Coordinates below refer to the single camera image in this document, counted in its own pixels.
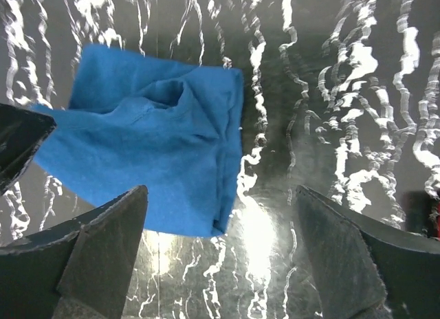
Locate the dark blue t-shirt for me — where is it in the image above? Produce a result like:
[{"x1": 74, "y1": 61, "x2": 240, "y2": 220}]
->
[{"x1": 32, "y1": 44, "x2": 244, "y2": 238}]

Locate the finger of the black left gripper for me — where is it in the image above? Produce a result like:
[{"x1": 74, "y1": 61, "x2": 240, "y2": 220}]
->
[{"x1": 0, "y1": 104, "x2": 56, "y2": 194}]

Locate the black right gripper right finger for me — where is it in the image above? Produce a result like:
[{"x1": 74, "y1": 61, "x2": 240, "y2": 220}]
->
[{"x1": 296, "y1": 186, "x2": 439, "y2": 318}]

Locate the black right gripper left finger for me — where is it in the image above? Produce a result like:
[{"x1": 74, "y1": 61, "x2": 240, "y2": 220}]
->
[{"x1": 1, "y1": 186, "x2": 148, "y2": 318}]

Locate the red folded t-shirt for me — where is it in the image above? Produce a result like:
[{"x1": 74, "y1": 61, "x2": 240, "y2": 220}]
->
[{"x1": 401, "y1": 190, "x2": 439, "y2": 238}]

